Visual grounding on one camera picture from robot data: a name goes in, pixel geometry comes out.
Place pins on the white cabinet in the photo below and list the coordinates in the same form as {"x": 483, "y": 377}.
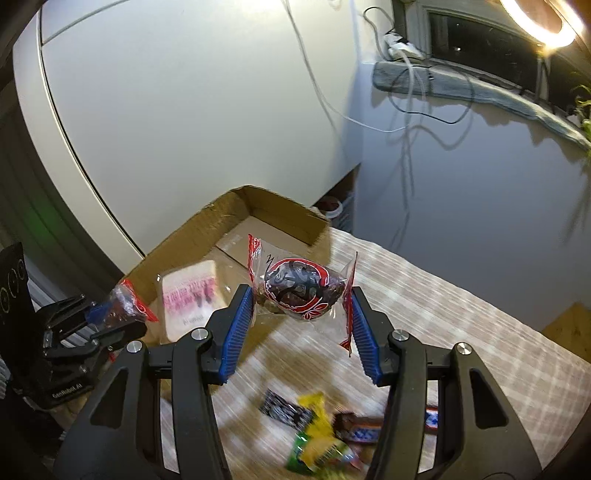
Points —
{"x": 184, "y": 115}

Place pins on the window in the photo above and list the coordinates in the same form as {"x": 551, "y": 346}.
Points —
{"x": 480, "y": 37}

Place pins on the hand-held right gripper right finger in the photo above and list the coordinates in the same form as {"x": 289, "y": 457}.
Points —
{"x": 364, "y": 337}

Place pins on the grey ribbed panel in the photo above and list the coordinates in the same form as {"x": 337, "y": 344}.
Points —
{"x": 27, "y": 184}

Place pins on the yellow snack packet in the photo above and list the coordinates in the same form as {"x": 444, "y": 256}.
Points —
{"x": 318, "y": 415}

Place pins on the plastic jar white lid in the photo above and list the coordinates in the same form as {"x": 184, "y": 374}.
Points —
{"x": 330, "y": 205}

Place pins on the grey windowsill cloth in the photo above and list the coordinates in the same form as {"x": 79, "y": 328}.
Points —
{"x": 443, "y": 81}

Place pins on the checked tablecloth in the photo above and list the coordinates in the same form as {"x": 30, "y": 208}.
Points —
{"x": 461, "y": 300}

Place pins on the clear red-print snack packet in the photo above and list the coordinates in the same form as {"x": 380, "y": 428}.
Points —
{"x": 122, "y": 304}
{"x": 295, "y": 288}

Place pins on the cardboard box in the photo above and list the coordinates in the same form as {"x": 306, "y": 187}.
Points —
{"x": 240, "y": 212}

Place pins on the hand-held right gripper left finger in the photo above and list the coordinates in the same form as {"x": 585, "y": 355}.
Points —
{"x": 238, "y": 332}

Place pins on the green snack packet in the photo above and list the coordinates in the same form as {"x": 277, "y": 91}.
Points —
{"x": 304, "y": 454}

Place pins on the black candy packet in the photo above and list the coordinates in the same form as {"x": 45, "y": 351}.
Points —
{"x": 284, "y": 408}

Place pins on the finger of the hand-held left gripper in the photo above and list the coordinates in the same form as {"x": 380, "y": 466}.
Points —
{"x": 69, "y": 308}
{"x": 115, "y": 334}

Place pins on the white power strip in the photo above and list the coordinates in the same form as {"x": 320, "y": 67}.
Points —
{"x": 401, "y": 48}

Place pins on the green plant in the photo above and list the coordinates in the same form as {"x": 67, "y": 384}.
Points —
{"x": 585, "y": 124}

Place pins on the pink white bread packet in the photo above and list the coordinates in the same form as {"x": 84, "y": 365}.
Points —
{"x": 189, "y": 295}

